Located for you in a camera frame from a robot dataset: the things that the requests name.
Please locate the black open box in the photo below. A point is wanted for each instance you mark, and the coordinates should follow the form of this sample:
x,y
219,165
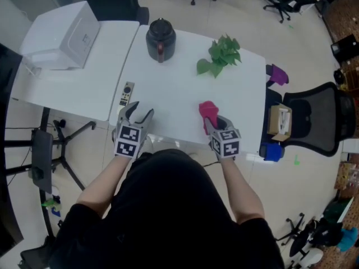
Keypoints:
x,y
343,48

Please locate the black kettle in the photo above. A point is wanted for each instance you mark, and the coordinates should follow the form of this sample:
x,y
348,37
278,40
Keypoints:
x,y
160,41

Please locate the white box appliance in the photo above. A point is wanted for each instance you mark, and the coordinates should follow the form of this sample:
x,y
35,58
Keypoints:
x,y
59,35

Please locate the green potted plant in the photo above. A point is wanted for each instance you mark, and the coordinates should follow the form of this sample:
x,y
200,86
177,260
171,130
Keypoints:
x,y
224,55

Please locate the black and white swivel chair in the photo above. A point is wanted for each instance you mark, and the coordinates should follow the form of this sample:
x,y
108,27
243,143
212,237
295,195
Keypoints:
x,y
303,248

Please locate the grey box under desk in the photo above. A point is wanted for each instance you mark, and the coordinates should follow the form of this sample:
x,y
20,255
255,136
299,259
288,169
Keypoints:
x,y
42,161

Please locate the person's left forearm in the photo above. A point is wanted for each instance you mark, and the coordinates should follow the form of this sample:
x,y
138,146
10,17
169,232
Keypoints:
x,y
103,186

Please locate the black mesh office chair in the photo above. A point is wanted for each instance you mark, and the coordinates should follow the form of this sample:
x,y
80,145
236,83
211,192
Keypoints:
x,y
319,116

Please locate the person's right forearm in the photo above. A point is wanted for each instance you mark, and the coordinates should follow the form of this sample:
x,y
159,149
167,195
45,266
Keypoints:
x,y
244,189

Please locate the pink cleaning cloth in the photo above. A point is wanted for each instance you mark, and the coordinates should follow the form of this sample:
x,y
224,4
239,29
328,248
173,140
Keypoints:
x,y
209,111

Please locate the beige remote control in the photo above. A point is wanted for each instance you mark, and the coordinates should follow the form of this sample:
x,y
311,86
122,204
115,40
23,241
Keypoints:
x,y
126,92

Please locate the black high-back office chair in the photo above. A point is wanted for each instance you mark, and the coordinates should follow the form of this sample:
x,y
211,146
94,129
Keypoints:
x,y
112,1

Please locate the white items in cardboard box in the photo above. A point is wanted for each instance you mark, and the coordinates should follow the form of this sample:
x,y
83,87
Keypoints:
x,y
284,120

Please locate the purple cloth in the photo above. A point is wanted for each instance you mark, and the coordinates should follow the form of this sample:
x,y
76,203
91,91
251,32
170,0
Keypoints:
x,y
279,74

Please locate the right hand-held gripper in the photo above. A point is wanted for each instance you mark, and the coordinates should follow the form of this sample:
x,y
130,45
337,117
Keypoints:
x,y
225,146

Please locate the black desk leg frame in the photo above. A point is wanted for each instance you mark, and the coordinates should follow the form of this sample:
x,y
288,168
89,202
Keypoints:
x,y
68,139

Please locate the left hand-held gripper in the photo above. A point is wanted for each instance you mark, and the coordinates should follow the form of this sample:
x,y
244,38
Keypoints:
x,y
129,141

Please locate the person's black shirt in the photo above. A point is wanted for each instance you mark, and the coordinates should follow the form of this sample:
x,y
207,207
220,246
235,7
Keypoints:
x,y
168,214

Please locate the green and blue floor toy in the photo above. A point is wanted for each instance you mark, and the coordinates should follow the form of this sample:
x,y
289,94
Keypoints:
x,y
51,204

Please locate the blue box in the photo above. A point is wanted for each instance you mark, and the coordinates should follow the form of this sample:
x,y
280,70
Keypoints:
x,y
273,151

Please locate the open cardboard box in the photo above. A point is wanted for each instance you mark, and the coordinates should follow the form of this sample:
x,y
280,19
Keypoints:
x,y
273,122

